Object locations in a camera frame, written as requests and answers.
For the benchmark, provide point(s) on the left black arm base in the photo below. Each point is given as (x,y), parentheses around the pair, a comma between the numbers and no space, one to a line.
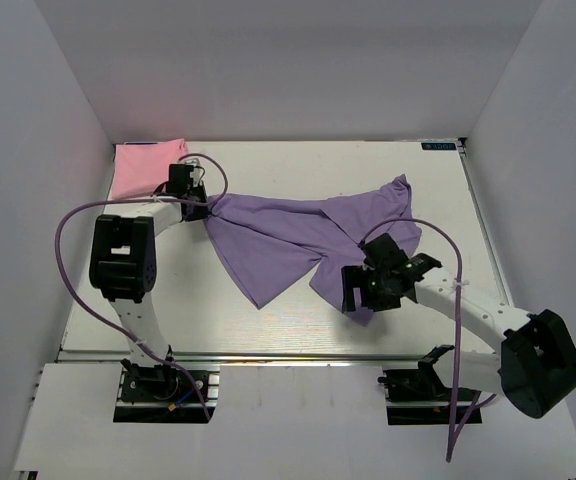
(162,395)

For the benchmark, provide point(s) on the folded pink t shirt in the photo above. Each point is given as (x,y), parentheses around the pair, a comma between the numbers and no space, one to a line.
(140,168)

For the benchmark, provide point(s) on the blue table corner sticker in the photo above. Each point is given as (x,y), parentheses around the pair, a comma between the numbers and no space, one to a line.
(438,146)

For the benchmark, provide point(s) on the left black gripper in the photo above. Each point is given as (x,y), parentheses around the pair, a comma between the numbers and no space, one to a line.
(205,207)

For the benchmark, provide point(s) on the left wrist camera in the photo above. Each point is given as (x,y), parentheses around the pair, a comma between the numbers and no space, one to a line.
(195,169)

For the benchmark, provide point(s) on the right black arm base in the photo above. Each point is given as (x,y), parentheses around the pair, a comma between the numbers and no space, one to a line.
(417,397)

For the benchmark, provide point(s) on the purple t shirt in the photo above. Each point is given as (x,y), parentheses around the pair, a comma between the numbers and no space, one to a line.
(266,245)

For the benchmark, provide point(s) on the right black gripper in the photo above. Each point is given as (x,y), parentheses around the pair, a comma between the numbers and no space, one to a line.
(356,277)

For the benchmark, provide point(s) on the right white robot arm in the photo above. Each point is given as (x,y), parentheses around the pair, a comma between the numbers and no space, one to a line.
(532,361)

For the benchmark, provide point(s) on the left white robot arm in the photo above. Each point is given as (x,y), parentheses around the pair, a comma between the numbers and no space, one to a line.
(123,264)

